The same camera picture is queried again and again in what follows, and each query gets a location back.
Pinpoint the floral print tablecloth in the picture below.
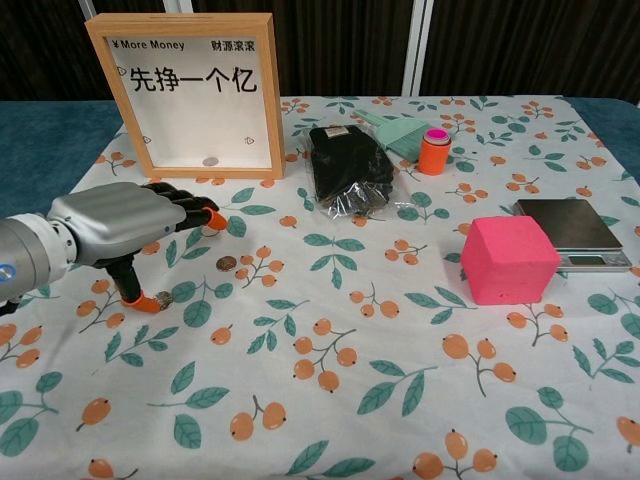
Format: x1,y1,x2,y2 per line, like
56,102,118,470
0,94,640,480

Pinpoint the mint green scoop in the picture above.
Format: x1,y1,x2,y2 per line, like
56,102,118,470
353,108,432,164

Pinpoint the silver digital pocket scale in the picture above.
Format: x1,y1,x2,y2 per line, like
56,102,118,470
514,198,634,274

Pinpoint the teal table cover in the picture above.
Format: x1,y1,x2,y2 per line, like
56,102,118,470
0,97,640,269

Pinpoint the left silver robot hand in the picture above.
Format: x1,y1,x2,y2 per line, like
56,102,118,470
47,181,229,315

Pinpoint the orange cylinder with pink top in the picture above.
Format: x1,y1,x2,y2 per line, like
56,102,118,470
417,127,453,177

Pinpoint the pink foam cube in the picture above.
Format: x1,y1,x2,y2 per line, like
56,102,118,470
459,214,564,306

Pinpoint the wooden frame coin bank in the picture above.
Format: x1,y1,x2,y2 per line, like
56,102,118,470
83,12,287,180

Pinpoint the black item in plastic bag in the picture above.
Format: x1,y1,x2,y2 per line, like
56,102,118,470
305,124,419,221

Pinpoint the white vertical post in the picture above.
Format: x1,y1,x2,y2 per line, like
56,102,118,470
402,0,434,97

